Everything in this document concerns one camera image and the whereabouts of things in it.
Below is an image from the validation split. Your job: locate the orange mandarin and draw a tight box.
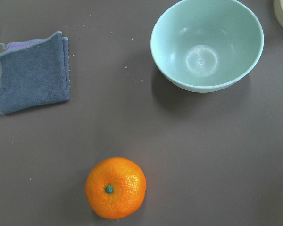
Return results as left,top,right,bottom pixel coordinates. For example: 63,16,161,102
85,157,147,219

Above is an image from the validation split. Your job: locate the green bowl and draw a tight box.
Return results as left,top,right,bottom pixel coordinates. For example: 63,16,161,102
150,0,264,93

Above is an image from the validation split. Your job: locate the grey folded cloth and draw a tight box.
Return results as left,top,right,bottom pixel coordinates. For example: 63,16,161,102
0,31,70,115

